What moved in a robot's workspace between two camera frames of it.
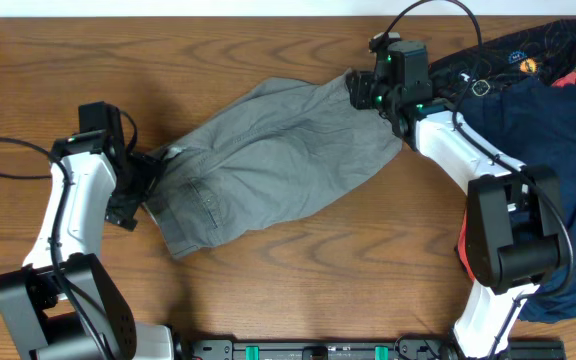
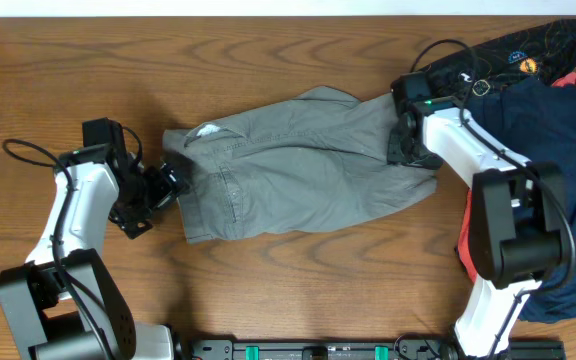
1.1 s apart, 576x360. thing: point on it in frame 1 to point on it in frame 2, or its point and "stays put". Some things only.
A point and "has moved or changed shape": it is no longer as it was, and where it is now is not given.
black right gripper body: (370, 91) to (410, 152)
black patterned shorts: (549, 50) stays put
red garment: (463, 236) stays put
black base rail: (366, 348) stays put
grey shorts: (268, 151) has moved or changed shape
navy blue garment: (561, 126) stays put
